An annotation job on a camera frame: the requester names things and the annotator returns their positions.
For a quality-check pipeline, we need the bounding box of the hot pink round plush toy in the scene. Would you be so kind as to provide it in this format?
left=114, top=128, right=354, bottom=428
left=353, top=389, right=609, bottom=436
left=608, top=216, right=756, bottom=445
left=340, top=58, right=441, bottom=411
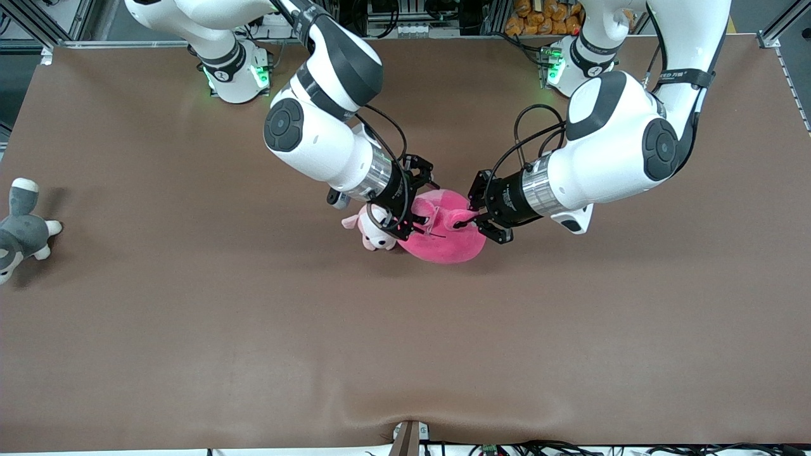
left=396, top=189, right=487, bottom=265

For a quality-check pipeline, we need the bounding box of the grey white plush toy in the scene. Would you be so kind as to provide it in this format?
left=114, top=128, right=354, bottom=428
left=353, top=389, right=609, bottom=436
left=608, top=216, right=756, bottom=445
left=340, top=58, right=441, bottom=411
left=0, top=178, right=63, bottom=285

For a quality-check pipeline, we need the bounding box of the pale pink white dog plush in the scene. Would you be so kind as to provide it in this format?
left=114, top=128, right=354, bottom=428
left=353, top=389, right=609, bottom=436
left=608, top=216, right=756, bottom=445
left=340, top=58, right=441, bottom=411
left=342, top=203, right=399, bottom=252

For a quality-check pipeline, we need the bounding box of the orange packaged goods pile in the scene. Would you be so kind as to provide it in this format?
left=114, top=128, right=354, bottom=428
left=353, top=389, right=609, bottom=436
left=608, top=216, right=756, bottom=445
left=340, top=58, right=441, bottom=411
left=505, top=0, right=584, bottom=37

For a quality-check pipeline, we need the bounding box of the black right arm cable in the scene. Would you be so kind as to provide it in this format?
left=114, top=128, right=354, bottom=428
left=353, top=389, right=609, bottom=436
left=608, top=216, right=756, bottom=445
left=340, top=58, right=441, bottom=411
left=354, top=104, right=411, bottom=232

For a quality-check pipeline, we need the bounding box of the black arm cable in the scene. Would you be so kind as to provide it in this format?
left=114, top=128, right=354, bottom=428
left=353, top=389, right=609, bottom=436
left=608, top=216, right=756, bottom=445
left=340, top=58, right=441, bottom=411
left=484, top=103, right=569, bottom=191
left=354, top=104, right=411, bottom=232

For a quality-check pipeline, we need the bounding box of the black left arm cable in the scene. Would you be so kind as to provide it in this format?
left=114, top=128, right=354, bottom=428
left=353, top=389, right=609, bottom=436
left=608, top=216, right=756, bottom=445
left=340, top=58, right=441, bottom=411
left=484, top=103, right=569, bottom=191

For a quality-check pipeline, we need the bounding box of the black velcro arm strap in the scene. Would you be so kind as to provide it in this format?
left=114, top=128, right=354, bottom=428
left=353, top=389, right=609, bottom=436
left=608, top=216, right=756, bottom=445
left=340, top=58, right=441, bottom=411
left=655, top=68, right=717, bottom=90

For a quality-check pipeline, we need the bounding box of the black floor cable bundle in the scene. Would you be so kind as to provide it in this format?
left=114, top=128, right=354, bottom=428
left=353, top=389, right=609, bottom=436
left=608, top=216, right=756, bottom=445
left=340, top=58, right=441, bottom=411
left=469, top=440, right=811, bottom=456

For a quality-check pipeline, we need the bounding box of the aluminium frame post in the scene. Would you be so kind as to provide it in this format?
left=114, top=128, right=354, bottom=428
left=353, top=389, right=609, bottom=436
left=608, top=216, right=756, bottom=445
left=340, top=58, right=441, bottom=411
left=757, top=0, right=811, bottom=49
left=0, top=0, right=97, bottom=46

